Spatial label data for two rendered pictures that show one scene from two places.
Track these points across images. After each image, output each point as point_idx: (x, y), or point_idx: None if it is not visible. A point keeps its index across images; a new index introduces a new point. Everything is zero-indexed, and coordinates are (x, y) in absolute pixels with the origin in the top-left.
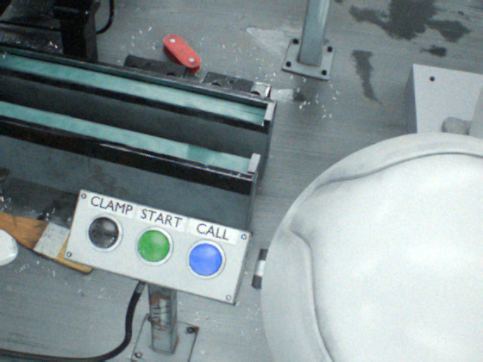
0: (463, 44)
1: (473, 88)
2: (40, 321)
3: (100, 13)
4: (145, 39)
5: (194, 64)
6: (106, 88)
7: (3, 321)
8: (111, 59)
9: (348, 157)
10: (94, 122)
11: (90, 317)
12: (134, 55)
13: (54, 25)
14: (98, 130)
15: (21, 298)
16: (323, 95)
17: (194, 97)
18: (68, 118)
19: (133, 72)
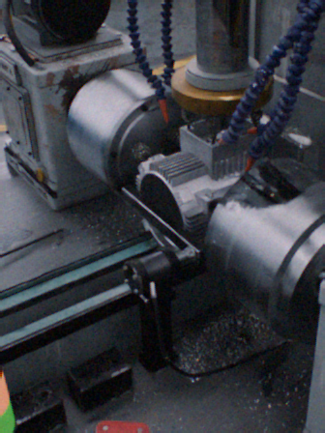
0: None
1: None
2: (21, 268)
3: (235, 416)
4: (170, 426)
5: (99, 426)
6: (83, 301)
7: (39, 256)
8: (168, 391)
9: None
10: (64, 284)
11: (0, 284)
12: (158, 408)
13: (248, 378)
14: (56, 282)
15: (42, 267)
16: None
17: (23, 334)
18: (81, 275)
19: (75, 313)
